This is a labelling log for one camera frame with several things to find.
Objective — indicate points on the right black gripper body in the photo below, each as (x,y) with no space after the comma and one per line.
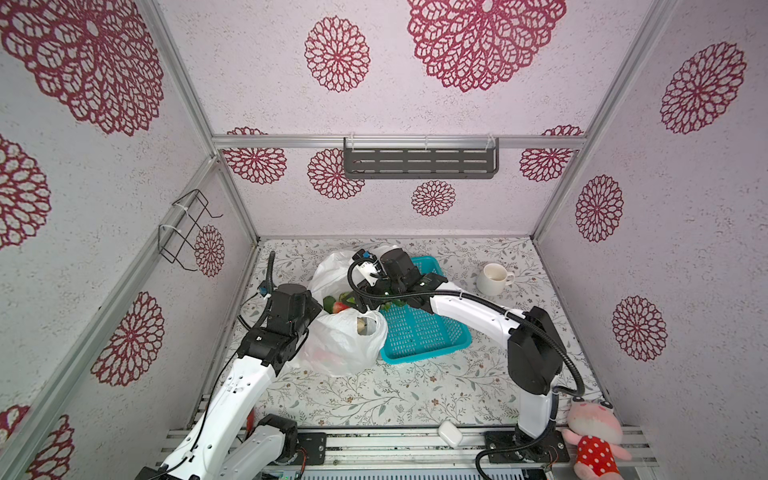
(385,285)

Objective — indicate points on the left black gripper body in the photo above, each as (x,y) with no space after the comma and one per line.
(311,309)

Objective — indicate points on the red dragon fruit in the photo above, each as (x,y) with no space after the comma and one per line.
(335,305)

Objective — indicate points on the white plastic bag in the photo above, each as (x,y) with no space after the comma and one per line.
(333,347)

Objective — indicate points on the beige round fruit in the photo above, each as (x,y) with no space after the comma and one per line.
(366,326)

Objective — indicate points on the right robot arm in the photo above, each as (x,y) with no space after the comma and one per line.
(535,353)

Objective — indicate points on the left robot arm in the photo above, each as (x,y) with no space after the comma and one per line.
(205,452)

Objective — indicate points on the teal plastic basket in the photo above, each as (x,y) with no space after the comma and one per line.
(415,335)

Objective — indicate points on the white ceramic mug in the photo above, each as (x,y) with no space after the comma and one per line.
(493,279)

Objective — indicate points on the white earbuds case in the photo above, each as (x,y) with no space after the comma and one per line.
(450,434)

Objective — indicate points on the pink plush toy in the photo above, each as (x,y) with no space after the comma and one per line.
(597,434)

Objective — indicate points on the grey wall shelf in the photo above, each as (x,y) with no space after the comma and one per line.
(424,163)

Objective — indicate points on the black wire wall rack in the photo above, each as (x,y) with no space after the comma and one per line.
(178,234)

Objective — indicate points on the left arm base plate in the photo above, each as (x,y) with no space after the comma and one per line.
(308,449)

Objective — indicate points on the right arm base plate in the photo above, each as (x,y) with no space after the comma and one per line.
(550,449)

